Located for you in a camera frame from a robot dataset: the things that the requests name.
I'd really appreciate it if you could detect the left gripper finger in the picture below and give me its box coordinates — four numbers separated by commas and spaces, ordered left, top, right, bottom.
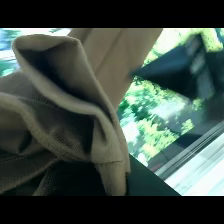
125, 153, 181, 197

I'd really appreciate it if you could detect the brown garment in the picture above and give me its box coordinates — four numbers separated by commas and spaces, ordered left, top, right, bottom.
0, 28, 164, 197

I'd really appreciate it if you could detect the silver frame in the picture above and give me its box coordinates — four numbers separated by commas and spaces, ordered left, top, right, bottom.
155, 123, 224, 197

